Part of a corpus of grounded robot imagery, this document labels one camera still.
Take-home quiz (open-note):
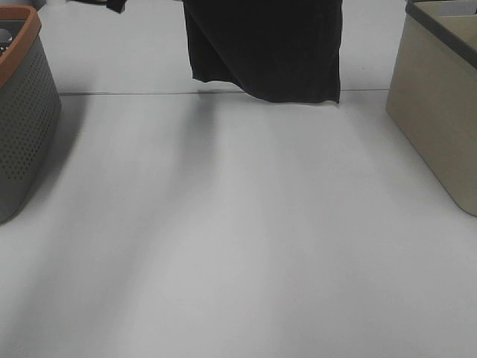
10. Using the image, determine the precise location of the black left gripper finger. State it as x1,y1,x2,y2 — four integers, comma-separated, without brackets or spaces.
106,0,127,13

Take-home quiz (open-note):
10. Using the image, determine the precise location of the grey perforated basket orange rim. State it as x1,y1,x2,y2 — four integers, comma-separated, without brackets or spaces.
1,4,62,222

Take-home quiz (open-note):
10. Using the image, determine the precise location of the beige bin grey rim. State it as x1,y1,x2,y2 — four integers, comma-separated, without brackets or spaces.
386,1,476,216

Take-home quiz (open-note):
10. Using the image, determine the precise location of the dark navy towel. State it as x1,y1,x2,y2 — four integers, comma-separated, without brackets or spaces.
183,0,343,104

